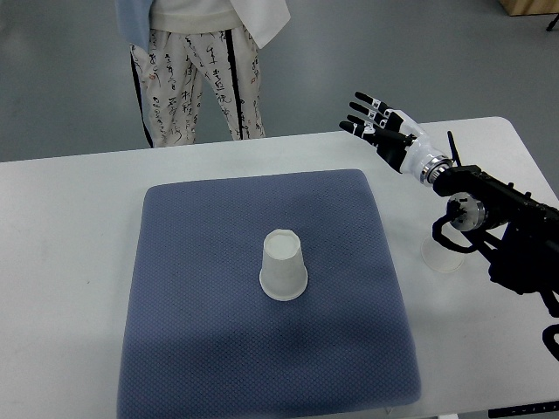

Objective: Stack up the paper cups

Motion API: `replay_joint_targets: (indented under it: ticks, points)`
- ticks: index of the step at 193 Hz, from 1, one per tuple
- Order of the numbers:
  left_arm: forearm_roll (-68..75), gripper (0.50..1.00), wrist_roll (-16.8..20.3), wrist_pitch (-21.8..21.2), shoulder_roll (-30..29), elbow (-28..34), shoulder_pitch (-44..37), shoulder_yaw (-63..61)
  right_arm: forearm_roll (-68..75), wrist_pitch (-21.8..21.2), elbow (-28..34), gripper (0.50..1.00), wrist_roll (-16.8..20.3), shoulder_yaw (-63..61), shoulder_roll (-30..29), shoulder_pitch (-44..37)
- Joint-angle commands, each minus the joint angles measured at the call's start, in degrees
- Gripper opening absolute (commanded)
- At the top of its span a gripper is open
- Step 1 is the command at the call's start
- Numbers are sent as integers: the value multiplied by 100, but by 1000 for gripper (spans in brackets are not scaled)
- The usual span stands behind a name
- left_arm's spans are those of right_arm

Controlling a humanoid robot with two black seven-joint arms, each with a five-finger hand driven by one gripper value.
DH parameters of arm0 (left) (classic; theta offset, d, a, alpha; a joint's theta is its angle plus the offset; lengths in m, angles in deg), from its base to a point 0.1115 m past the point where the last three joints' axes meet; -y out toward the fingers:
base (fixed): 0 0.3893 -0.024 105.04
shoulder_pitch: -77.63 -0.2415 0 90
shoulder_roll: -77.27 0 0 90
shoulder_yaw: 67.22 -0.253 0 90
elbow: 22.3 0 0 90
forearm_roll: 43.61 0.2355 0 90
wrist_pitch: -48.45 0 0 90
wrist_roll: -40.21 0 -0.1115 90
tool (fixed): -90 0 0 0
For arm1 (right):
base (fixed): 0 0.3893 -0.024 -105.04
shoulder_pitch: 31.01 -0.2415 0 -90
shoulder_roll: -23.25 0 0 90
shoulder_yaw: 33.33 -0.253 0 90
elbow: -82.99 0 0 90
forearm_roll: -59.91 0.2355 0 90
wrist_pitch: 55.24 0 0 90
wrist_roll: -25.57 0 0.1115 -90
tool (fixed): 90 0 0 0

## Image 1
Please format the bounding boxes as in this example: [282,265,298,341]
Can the black tripod leg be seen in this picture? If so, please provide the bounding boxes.
[546,15,559,31]

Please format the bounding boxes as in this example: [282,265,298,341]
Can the white paper cup on mat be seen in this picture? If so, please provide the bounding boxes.
[259,229,307,301]

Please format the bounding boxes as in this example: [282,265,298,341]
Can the person in patterned trousers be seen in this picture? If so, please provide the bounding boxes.
[115,0,291,148]

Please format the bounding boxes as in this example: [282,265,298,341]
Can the wooden box corner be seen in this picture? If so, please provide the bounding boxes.
[499,0,558,17]

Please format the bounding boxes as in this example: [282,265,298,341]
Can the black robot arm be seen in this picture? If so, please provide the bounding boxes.
[431,132,558,318]

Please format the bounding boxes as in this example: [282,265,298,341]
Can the blue quilted mat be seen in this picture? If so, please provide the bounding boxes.
[117,169,421,418]

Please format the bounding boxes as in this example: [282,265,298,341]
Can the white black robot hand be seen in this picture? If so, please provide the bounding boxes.
[340,92,452,186]

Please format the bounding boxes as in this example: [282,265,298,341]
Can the white paper cup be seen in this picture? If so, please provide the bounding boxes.
[259,229,307,301]
[420,236,465,273]

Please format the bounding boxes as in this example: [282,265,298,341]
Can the black table control panel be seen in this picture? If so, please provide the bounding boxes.
[487,401,558,418]

